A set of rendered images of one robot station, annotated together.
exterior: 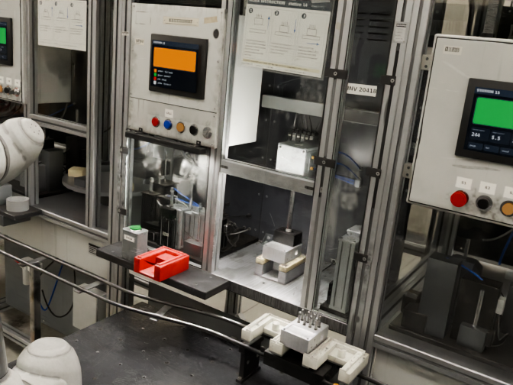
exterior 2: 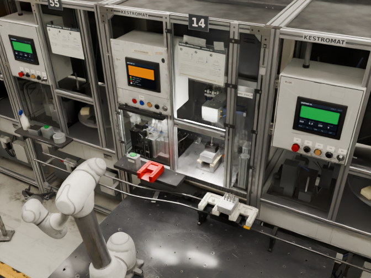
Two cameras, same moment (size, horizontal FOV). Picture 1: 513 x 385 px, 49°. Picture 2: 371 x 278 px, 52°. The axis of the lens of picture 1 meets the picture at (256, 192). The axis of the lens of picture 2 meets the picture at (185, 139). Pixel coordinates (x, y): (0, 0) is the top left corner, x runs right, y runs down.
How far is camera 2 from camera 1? 0.95 m
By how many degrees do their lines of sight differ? 18
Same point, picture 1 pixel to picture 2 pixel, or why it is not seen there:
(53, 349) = (122, 239)
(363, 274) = (253, 174)
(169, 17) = (134, 49)
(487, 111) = (306, 112)
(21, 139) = (99, 171)
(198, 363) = (178, 217)
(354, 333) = (250, 197)
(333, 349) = (242, 208)
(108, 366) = (136, 226)
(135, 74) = (118, 76)
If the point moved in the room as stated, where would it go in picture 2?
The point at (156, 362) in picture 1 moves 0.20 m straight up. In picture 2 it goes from (158, 220) to (156, 198)
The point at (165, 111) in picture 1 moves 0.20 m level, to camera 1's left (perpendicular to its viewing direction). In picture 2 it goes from (139, 96) to (109, 97)
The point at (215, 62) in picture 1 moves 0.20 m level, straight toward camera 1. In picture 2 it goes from (164, 74) to (168, 89)
